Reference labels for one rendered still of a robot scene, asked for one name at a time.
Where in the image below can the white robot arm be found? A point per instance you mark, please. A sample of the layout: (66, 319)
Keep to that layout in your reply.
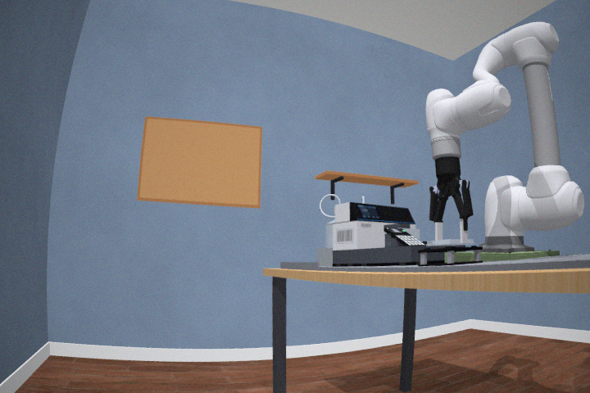
(550, 200)

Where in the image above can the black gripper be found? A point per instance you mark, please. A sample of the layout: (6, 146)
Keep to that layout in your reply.
(448, 172)

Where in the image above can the grey l-shaped raised edge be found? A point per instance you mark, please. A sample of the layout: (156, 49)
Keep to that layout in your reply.
(300, 265)

